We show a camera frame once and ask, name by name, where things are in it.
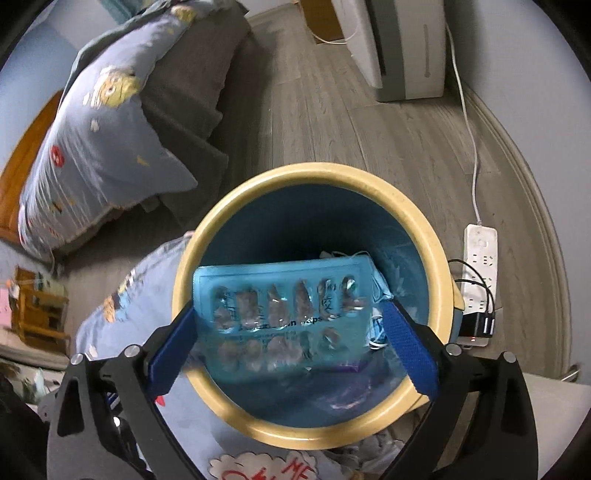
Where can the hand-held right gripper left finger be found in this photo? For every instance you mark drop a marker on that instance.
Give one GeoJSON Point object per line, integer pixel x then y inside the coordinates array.
{"type": "Point", "coordinates": [173, 350]}

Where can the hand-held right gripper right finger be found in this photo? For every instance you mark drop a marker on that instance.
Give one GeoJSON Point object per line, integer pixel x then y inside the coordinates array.
{"type": "Point", "coordinates": [411, 350]}

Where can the teal blister pack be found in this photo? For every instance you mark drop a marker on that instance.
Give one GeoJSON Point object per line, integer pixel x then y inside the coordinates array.
{"type": "Point", "coordinates": [277, 314]}

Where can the teal bin with yellow rim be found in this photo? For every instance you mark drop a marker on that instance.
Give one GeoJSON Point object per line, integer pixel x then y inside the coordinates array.
{"type": "Point", "coordinates": [286, 207]}

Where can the cartoon print blue pillow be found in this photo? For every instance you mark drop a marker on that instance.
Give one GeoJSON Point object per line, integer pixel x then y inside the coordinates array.
{"type": "Point", "coordinates": [138, 295]}

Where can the black charger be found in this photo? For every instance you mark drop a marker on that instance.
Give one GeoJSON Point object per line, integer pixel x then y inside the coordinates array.
{"type": "Point", "coordinates": [475, 325]}

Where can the white power strip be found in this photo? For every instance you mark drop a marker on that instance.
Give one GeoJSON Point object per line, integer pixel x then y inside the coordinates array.
{"type": "Point", "coordinates": [480, 249]}

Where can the wooden stool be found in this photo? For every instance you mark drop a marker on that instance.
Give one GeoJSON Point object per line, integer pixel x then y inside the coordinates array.
{"type": "Point", "coordinates": [41, 323]}

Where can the pink box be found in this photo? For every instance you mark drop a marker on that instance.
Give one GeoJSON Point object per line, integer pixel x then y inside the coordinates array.
{"type": "Point", "coordinates": [4, 307]}

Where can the bed with cartoon duvet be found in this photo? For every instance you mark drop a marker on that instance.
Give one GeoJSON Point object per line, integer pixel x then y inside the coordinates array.
{"type": "Point", "coordinates": [101, 147]}

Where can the wooden bed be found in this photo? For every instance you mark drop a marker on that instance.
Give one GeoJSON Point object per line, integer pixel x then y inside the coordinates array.
{"type": "Point", "coordinates": [18, 184]}

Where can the white grey air purifier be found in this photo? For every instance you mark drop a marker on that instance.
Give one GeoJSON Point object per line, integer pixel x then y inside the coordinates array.
{"type": "Point", "coordinates": [406, 55]}

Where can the wooden cabinet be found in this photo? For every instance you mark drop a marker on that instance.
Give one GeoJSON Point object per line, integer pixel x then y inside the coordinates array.
{"type": "Point", "coordinates": [318, 18]}

